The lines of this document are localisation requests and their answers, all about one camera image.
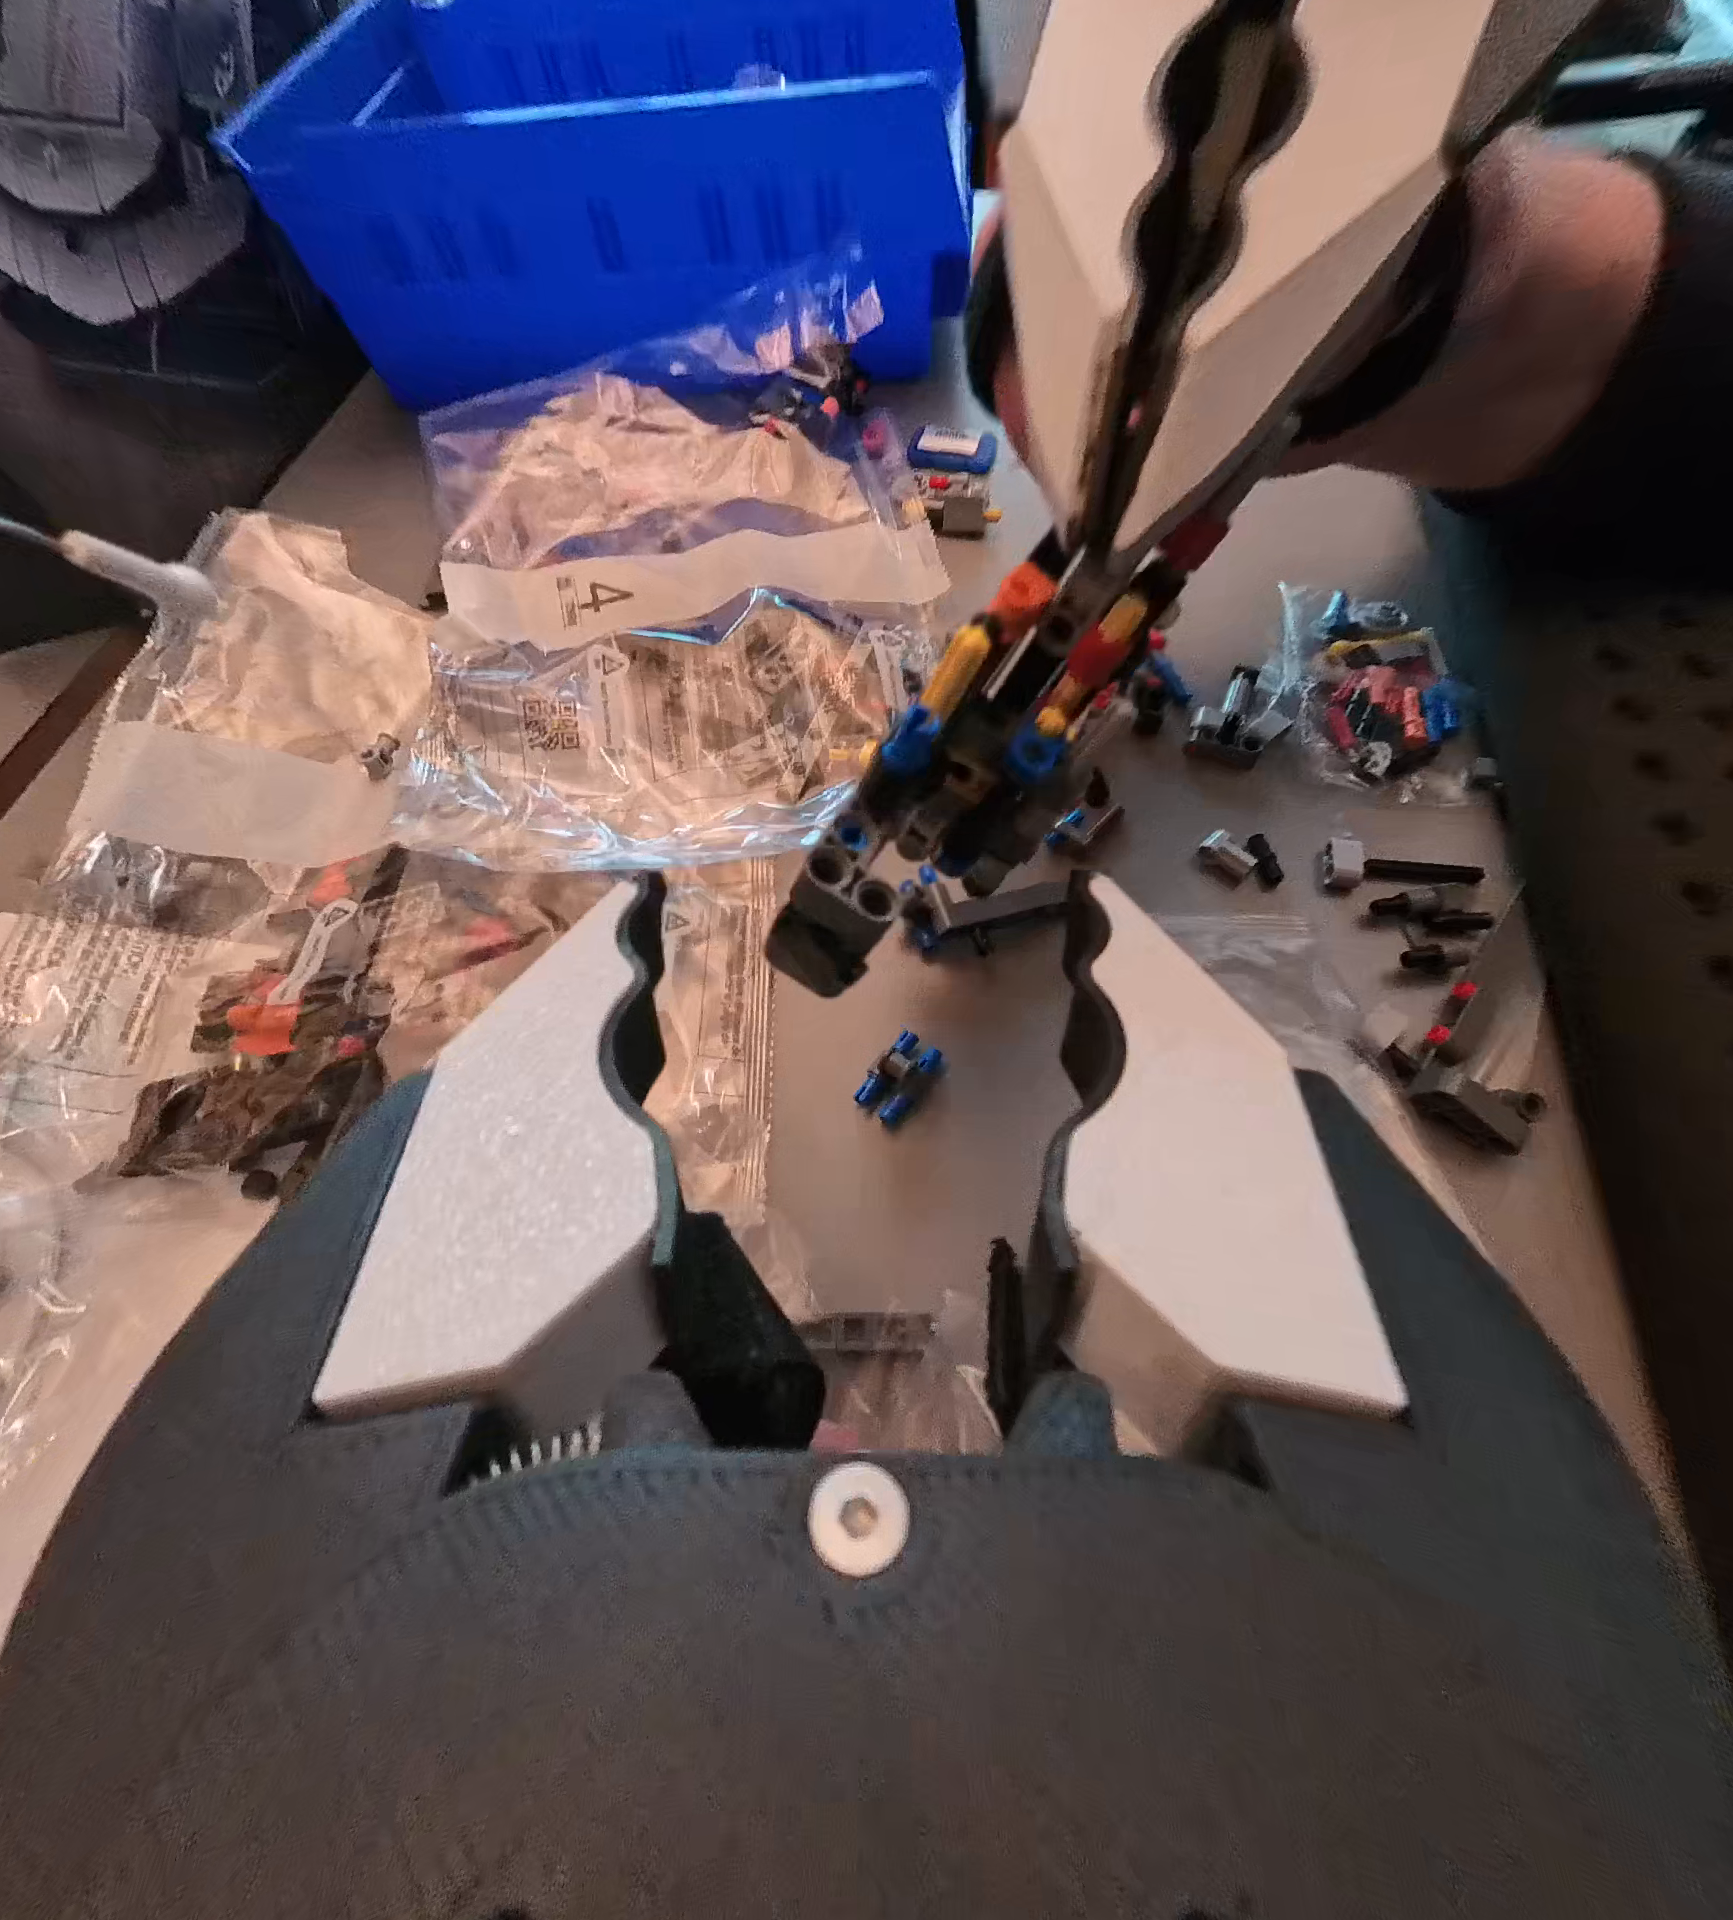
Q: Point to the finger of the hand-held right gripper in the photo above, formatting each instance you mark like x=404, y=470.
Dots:
x=1332, y=225
x=1070, y=225

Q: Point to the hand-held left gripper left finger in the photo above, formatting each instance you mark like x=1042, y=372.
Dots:
x=507, y=1201

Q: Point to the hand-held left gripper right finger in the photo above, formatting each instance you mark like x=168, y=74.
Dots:
x=1225, y=1201

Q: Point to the multicolour lego assembly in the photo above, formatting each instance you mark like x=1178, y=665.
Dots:
x=987, y=721

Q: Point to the clear bag of black lego parts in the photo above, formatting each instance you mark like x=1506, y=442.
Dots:
x=251, y=1051

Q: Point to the grey lego block yellow axle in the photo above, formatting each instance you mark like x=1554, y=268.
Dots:
x=959, y=507

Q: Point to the small lego piece blue pins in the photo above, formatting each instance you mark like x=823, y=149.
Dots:
x=898, y=1076

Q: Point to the dark grey lego beam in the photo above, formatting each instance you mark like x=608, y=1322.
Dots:
x=1001, y=911

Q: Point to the scattered loose lego pieces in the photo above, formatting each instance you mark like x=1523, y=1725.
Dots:
x=1405, y=871

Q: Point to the small grey lego piece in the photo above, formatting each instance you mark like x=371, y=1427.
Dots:
x=381, y=750

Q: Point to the large labelled bag of lego parts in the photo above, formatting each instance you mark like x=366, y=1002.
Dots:
x=686, y=495

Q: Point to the small clear bag of lego parts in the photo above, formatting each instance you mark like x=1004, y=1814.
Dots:
x=1384, y=704

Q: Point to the person's right hand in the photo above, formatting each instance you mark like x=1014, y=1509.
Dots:
x=1542, y=315

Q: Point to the black office chair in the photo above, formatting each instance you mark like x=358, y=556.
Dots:
x=1645, y=91

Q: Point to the flat empty clear bag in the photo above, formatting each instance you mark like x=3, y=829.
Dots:
x=1225, y=953

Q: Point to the small blue labelled packet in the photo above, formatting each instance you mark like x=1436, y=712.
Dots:
x=951, y=447

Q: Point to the blue plastic bin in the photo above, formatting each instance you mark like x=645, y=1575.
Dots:
x=581, y=195

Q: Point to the black box with grey figure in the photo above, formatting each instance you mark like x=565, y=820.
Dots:
x=56, y=150

